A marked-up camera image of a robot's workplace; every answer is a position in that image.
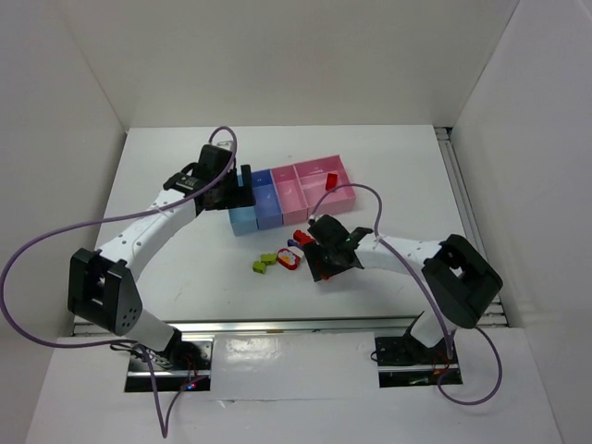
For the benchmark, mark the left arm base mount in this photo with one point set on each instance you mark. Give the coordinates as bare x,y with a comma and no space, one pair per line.
170,377

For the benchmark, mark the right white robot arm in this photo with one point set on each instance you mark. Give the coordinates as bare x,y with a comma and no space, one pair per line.
456,280

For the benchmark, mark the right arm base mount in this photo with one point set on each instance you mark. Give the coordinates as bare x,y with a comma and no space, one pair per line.
403,362

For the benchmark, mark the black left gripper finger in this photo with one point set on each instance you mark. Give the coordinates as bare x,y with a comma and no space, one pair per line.
247,197
234,201

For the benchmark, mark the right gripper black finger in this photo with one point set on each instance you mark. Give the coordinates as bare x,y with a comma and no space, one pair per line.
313,259
339,268

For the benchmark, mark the large pink plastic bin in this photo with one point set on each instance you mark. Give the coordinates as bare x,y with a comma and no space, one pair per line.
312,175

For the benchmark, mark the white lego brick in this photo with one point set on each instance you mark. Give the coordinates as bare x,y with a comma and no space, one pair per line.
300,251

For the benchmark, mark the small pink plastic bin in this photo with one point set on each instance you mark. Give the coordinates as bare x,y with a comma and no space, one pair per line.
290,195

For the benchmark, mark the small red lego brick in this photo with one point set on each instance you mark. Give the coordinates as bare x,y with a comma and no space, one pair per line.
331,181

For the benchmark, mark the aluminium rail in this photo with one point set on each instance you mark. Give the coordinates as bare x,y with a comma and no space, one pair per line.
333,324
459,189

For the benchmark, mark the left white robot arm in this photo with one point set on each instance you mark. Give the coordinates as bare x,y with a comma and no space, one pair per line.
102,285

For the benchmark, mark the aluminium rail right side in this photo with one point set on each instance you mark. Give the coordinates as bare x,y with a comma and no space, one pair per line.
459,189

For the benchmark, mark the red stepped lego brick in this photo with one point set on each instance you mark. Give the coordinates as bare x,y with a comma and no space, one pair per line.
302,238

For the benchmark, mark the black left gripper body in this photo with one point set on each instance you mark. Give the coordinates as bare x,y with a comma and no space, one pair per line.
232,193

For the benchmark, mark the lime green lego brick front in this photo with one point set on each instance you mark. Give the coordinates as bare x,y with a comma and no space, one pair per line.
260,267

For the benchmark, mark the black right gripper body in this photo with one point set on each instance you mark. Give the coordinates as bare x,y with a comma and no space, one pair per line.
319,255

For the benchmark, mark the light blue plastic bin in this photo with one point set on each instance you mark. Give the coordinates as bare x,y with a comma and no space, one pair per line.
242,220

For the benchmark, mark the red flower printed lego piece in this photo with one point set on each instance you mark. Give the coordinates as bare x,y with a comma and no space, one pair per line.
288,259

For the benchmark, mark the dark blue plastic bin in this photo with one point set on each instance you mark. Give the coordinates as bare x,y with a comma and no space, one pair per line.
267,208

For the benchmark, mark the aluminium rail front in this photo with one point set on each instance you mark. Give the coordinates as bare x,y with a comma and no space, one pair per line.
333,324

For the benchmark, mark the lime green lego brick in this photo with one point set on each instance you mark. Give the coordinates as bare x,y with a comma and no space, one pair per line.
260,267
269,258

